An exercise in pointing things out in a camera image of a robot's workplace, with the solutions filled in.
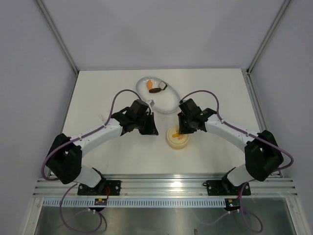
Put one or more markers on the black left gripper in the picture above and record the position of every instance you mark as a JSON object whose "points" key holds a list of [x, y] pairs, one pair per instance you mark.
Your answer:
{"points": [[151, 130]]}

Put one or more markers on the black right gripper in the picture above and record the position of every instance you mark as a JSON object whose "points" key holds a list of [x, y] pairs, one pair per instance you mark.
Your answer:
{"points": [[182, 129]]}

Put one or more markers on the round cream lunch box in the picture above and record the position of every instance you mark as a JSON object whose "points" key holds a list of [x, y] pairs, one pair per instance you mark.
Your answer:
{"points": [[177, 142]]}

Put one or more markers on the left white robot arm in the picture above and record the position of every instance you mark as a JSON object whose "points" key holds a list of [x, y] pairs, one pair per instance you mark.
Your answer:
{"points": [[65, 156]]}

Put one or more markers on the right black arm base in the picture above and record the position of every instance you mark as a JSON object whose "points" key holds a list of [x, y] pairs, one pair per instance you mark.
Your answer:
{"points": [[221, 188]]}

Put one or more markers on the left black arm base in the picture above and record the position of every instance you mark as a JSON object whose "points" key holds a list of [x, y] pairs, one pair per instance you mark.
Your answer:
{"points": [[111, 187]]}

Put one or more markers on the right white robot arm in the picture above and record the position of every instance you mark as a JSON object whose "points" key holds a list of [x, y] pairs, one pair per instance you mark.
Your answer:
{"points": [[261, 155]]}

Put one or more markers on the white oval plate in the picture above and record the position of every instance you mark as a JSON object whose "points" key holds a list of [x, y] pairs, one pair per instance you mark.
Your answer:
{"points": [[166, 101]]}

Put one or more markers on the dark brown food piece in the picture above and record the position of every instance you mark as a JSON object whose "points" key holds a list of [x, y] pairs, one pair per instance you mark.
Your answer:
{"points": [[155, 90]]}

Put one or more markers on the orange food piece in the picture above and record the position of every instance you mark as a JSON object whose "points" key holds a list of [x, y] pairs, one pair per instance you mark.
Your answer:
{"points": [[149, 84]]}

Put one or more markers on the white black sushi piece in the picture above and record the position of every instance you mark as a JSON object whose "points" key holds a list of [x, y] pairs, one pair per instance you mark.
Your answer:
{"points": [[162, 85]]}

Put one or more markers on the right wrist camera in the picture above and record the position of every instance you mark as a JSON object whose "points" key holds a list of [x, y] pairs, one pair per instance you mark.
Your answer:
{"points": [[189, 106]]}

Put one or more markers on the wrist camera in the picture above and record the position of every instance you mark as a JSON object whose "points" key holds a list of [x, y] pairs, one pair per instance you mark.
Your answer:
{"points": [[140, 108], [189, 106]]}

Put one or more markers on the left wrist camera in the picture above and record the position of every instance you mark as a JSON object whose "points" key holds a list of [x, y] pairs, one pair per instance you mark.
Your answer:
{"points": [[140, 108]]}

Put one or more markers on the aluminium front rail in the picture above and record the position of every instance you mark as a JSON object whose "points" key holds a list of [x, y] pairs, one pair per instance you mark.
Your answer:
{"points": [[190, 186]]}

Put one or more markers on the white slotted cable duct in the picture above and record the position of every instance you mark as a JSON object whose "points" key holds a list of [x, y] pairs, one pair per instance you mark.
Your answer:
{"points": [[144, 203]]}

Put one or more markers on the left aluminium frame post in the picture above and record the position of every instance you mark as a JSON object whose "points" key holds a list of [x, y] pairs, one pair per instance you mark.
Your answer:
{"points": [[56, 34]]}

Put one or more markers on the aluminium frame post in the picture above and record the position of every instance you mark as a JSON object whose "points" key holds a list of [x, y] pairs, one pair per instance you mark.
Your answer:
{"points": [[56, 34], [268, 35]]}

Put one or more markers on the right aluminium frame post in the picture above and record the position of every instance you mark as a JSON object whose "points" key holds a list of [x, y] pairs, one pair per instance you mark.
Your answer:
{"points": [[268, 35]]}

